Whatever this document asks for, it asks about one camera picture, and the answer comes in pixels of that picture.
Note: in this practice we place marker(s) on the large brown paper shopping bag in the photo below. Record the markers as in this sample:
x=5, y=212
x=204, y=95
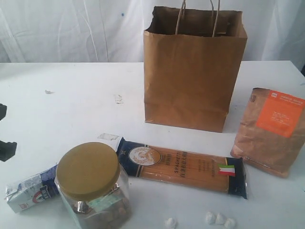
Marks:
x=191, y=62

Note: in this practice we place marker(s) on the clear jar with gold lid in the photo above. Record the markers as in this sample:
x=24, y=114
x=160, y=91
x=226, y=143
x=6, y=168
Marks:
x=94, y=186

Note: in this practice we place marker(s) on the clear tape piece on table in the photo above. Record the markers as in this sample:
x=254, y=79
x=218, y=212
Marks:
x=108, y=137

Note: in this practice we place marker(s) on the spaghetti packet dark blue ends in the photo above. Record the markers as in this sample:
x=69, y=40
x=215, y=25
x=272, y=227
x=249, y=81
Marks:
x=216, y=173

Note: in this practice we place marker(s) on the kraft pouch with orange label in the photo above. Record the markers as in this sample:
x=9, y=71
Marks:
x=271, y=132

